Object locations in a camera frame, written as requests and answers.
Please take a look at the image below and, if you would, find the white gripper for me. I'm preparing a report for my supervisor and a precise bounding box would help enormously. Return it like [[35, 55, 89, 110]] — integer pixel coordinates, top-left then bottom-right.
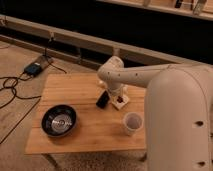
[[107, 85, 127, 101]]

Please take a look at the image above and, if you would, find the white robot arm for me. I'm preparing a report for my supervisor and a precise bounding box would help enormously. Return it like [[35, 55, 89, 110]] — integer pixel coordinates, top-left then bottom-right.
[[97, 56, 213, 171]]

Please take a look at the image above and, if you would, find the white sponge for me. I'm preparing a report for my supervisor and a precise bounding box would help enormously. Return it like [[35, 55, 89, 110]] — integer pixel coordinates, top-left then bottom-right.
[[111, 96, 129, 110]]

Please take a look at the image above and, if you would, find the black rectangular block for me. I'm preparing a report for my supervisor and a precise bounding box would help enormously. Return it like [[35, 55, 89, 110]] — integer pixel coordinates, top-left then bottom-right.
[[96, 91, 109, 108]]

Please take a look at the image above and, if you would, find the translucent plastic cup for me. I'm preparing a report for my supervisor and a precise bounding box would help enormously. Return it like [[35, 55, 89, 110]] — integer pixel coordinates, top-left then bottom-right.
[[122, 112, 143, 136]]

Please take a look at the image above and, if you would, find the wooden table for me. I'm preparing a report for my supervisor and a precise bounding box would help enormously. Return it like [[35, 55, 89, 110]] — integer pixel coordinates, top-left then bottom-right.
[[25, 73, 146, 154]]

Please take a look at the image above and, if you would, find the black metal bowl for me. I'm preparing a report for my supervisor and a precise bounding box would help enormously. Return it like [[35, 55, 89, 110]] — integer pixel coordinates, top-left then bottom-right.
[[41, 105, 77, 137]]

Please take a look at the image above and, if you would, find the black floor cable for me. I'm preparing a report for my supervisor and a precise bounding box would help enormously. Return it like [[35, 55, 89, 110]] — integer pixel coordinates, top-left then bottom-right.
[[0, 33, 68, 145]]

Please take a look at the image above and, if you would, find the long wooden floor rail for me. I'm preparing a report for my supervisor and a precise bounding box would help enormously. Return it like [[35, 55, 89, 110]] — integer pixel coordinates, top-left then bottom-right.
[[0, 14, 187, 65]]

